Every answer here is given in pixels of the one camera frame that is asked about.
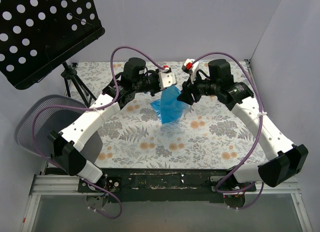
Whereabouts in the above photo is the blue plastic trash bag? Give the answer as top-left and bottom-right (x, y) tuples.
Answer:
(150, 86), (188, 124)

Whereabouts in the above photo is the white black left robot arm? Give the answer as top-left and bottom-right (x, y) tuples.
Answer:
(49, 57), (171, 192)

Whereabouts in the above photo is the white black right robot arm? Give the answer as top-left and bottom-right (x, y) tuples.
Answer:
(177, 58), (309, 191)

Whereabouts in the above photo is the grey mesh trash bin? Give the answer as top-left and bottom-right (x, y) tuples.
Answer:
(14, 94), (103, 163)

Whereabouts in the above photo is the floral table mat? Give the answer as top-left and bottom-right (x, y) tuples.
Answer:
(69, 60), (268, 170)

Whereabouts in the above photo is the black perforated music stand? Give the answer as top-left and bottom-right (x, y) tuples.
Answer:
(0, 0), (105, 106)

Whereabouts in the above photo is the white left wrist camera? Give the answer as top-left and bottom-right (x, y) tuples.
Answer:
(158, 65), (177, 91)

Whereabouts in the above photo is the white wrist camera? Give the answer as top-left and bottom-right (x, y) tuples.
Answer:
(158, 65), (177, 91)
(181, 58), (200, 84)

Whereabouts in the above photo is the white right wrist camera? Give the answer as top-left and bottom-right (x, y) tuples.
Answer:
(181, 58), (200, 84)

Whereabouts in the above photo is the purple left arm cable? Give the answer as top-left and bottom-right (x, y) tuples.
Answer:
(31, 45), (168, 220)

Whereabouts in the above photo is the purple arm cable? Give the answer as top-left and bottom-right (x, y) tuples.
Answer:
(31, 45), (168, 220)
(192, 51), (265, 211)

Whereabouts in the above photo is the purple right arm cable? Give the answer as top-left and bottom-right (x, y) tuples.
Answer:
(192, 51), (265, 211)

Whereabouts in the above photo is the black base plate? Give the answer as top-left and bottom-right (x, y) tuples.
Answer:
(44, 167), (266, 204)

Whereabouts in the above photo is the aluminium frame rail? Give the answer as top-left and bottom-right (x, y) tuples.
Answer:
(20, 175), (108, 232)

